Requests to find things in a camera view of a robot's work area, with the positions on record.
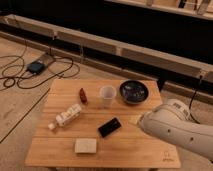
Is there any small red brown object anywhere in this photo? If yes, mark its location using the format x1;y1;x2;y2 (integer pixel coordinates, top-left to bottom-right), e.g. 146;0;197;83
79;88;87;104

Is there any black rectangular phone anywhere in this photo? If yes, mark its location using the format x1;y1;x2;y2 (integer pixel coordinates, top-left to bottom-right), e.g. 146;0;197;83
98;118;121;138

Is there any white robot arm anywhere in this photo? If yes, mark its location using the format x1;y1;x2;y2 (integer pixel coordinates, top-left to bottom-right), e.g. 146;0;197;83
137;99;213;161

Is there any clear plastic bottle white cap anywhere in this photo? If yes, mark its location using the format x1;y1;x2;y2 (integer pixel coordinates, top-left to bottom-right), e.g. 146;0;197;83
48;104;82;130

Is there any dark bowl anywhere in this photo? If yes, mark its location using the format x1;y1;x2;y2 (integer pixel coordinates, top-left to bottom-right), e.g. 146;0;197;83
119;80;149;105

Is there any white rectangular sponge block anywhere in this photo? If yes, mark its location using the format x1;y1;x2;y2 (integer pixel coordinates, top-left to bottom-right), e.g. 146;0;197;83
75;138;97;154

